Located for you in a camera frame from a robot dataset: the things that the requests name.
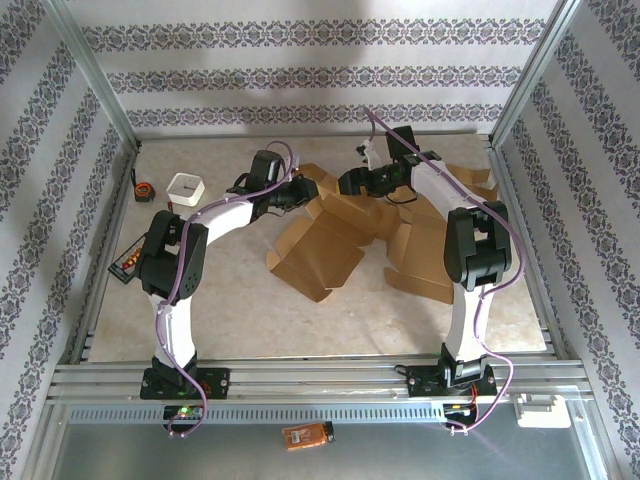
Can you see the brown cardboard mailer box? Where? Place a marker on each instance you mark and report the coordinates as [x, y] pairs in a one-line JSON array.
[[315, 250], [425, 240]]

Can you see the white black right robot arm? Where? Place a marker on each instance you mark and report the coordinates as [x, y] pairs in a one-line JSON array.
[[465, 330]]

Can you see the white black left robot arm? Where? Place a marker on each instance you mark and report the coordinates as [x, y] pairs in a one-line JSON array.
[[182, 335]]

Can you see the white square desk clock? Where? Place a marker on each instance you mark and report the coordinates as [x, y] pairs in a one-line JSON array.
[[185, 189]]

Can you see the orange black tape measure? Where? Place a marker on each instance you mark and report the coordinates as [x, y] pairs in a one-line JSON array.
[[145, 190]]

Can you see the black board with orange connectors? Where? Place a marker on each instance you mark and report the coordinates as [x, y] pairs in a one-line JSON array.
[[125, 262]]

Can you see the orange foil packet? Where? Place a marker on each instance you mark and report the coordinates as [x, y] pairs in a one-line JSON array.
[[305, 436]]

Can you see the circuit board with green light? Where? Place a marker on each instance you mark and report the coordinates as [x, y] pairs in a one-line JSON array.
[[182, 412]]

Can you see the grey metal sheet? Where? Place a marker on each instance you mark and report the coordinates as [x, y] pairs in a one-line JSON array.
[[400, 455]]

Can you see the aluminium back rail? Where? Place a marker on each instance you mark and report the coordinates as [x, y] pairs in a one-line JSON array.
[[300, 135]]

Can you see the aluminium side rail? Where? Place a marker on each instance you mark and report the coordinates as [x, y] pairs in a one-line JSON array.
[[121, 210], [505, 170]]

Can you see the aluminium frame post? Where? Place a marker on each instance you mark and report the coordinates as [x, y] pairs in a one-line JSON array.
[[97, 75], [529, 75]]

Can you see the aluminium mounting rail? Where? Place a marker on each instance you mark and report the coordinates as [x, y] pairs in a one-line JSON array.
[[320, 372]]

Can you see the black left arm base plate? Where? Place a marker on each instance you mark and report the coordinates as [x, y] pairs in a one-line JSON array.
[[217, 382]]

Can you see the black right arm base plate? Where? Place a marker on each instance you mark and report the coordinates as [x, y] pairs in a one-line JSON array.
[[420, 382]]

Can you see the white plastic bracket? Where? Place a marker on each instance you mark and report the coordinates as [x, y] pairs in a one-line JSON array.
[[542, 415]]

